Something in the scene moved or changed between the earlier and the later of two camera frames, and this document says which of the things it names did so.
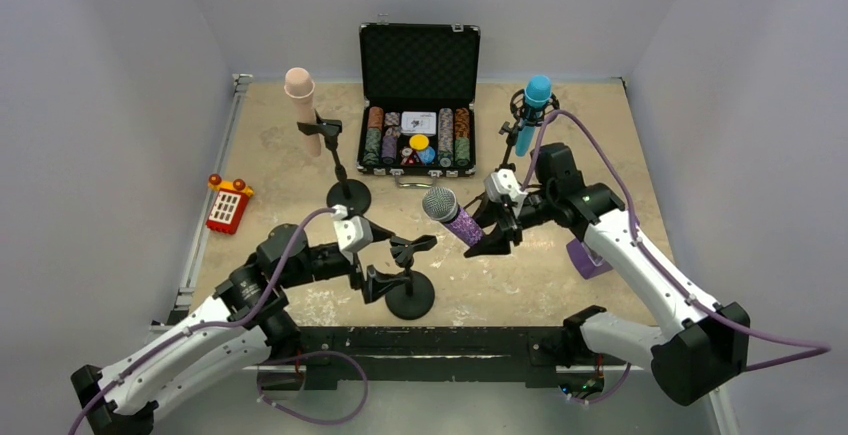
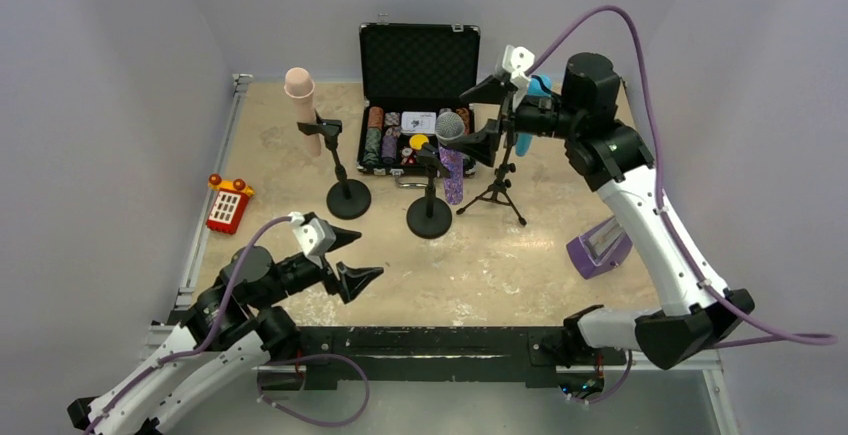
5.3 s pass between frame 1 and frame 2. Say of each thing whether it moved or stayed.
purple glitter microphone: moved
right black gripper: moved
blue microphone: stayed
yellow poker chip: stayed
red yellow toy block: stayed
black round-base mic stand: stayed
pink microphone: stayed
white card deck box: stayed
